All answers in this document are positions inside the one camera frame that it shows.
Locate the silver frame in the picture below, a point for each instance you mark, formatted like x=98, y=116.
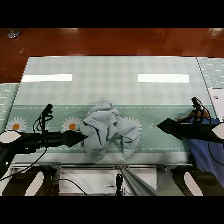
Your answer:
x=140, y=185

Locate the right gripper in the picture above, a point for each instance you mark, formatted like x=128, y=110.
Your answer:
x=185, y=129

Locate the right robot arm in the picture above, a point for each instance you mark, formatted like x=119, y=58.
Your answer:
x=213, y=133

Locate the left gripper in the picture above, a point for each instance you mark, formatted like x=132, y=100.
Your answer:
x=58, y=139

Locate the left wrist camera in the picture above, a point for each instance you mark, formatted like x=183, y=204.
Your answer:
x=48, y=108

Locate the light grey T-shirt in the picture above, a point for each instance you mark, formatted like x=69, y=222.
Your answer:
x=106, y=128

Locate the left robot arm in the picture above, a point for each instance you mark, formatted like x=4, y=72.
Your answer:
x=20, y=141

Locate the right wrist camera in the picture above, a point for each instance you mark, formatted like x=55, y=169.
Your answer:
x=196, y=104

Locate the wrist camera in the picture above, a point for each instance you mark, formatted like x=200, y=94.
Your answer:
x=48, y=108
x=196, y=104

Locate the blue garment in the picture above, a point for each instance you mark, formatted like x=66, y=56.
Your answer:
x=206, y=156

